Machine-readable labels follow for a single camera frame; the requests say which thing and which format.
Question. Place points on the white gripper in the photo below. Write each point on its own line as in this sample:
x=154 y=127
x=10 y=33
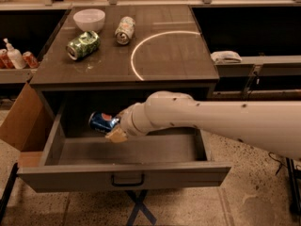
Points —
x=127 y=122

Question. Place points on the blue pepsi can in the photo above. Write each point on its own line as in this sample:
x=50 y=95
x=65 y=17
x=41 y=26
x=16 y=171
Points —
x=101 y=122

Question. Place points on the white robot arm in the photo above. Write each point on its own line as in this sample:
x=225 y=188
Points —
x=274 y=126

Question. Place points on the grey open drawer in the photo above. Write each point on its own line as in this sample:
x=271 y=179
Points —
x=77 y=158

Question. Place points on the grey cabinet counter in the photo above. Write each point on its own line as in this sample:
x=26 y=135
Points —
x=166 y=52

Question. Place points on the crushed green soda can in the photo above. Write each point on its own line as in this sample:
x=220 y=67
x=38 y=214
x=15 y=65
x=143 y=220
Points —
x=83 y=45

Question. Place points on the pale green soda can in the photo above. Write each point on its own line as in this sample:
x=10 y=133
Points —
x=125 y=30

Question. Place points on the red soda can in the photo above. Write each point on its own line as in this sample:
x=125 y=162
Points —
x=31 y=60

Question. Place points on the red can at edge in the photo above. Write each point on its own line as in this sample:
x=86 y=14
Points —
x=5 y=61

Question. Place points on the brown cardboard box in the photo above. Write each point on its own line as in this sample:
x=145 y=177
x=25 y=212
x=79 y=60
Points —
x=27 y=127

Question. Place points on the white bowl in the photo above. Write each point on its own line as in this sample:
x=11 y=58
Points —
x=90 y=19

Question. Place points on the white folded cloth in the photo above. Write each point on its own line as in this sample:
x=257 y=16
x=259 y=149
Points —
x=225 y=57

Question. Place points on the black bar left edge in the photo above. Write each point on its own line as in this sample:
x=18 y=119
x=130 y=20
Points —
x=7 y=191

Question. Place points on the black stand right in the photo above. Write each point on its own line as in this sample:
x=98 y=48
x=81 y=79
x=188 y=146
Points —
x=295 y=179

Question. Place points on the black drawer handle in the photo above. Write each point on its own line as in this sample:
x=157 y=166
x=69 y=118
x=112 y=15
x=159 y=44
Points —
x=118 y=181

